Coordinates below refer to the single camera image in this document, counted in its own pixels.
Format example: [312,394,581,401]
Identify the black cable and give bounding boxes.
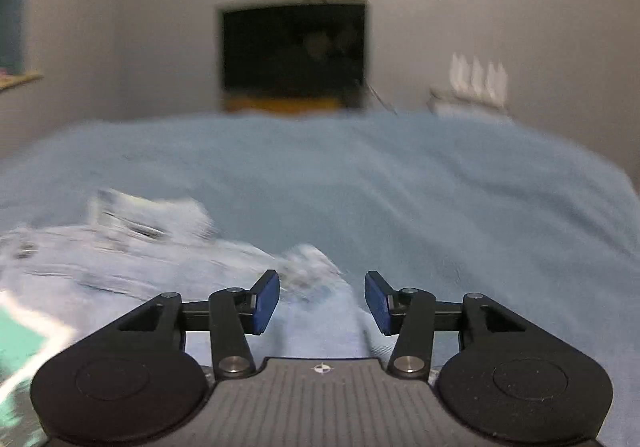
[367,81,399,116]

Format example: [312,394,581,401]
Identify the teal curtain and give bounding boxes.
[0,0,26,69]

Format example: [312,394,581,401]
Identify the white router with antennas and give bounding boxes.
[449,53,508,103]

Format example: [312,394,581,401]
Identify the wooden monitor table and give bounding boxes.
[224,96,347,115]

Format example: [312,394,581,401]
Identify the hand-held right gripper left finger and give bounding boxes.
[117,269,281,378]

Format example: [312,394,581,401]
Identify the blue bed blanket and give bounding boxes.
[0,110,640,447]

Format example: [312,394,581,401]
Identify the wooden window sill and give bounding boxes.
[0,71,43,90]

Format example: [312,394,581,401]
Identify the light blue denim jacket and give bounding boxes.
[0,187,373,363]

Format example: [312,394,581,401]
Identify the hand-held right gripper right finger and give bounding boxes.
[364,270,526,379]

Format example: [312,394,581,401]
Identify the black flat screen monitor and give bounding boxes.
[217,2,372,100]

